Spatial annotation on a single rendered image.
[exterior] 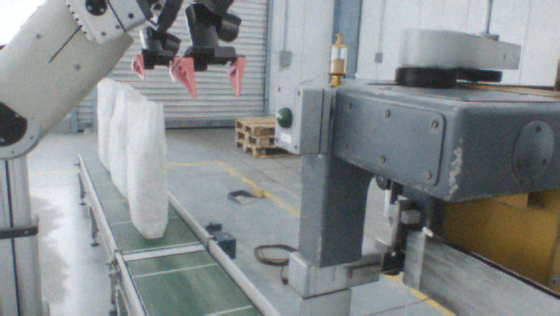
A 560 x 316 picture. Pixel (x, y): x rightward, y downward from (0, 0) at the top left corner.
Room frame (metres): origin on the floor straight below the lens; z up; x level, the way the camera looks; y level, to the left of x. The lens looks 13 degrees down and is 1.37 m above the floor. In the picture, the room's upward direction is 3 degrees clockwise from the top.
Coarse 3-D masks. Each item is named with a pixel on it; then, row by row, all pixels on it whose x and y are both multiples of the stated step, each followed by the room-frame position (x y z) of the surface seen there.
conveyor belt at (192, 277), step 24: (144, 264) 2.04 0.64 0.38; (168, 264) 2.06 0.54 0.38; (192, 264) 2.07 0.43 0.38; (216, 264) 2.09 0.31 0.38; (144, 288) 1.82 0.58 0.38; (168, 288) 1.83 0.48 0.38; (192, 288) 1.84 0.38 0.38; (216, 288) 1.85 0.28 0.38; (144, 312) 1.77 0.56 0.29; (168, 312) 1.64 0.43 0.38; (192, 312) 1.65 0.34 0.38; (216, 312) 1.66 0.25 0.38; (240, 312) 1.67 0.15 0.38
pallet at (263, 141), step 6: (240, 132) 6.75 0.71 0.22; (246, 132) 6.48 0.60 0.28; (264, 132) 6.51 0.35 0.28; (270, 132) 6.56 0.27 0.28; (246, 138) 6.48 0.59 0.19; (252, 138) 6.44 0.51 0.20; (258, 138) 6.14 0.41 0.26; (264, 138) 6.15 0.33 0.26; (258, 144) 6.14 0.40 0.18; (264, 144) 6.15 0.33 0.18
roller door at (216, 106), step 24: (240, 0) 8.59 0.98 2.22; (264, 0) 8.82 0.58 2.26; (144, 24) 7.82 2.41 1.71; (264, 24) 8.82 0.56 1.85; (240, 48) 8.61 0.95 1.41; (264, 48) 8.83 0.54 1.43; (120, 72) 7.65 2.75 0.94; (168, 72) 8.02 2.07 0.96; (216, 72) 8.41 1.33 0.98; (264, 72) 8.83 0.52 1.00; (168, 96) 8.02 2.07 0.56; (216, 96) 8.42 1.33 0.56; (240, 96) 8.63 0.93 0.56; (264, 96) 8.84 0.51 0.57; (72, 120) 7.26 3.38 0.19; (168, 120) 8.01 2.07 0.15; (192, 120) 8.19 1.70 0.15; (216, 120) 8.39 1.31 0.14
